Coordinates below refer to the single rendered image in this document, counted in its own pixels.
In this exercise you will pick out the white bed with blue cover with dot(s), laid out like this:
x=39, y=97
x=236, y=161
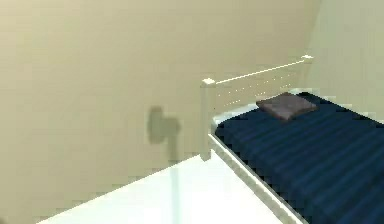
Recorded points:
x=320, y=160

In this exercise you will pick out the grey purple pillow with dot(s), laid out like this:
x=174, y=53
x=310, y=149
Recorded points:
x=286, y=106

